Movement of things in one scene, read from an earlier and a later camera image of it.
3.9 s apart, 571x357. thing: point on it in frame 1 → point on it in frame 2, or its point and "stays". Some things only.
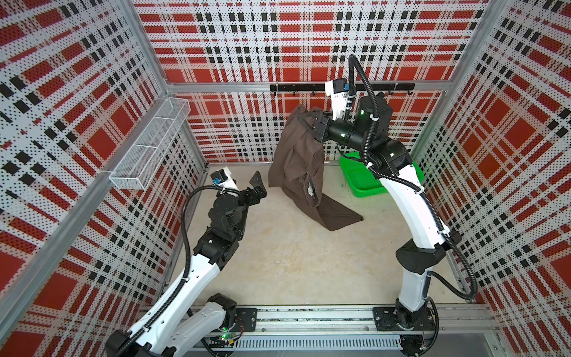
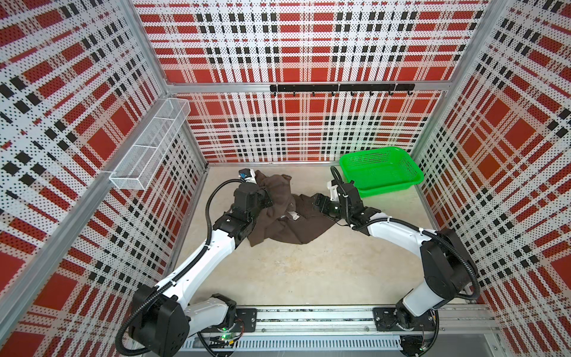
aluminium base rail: (470, 329) stays
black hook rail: (378, 87) stays
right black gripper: (321, 130) → (319, 197)
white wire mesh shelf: (137, 168) stays
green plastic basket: (362, 181) stays
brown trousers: (297, 166) → (287, 219)
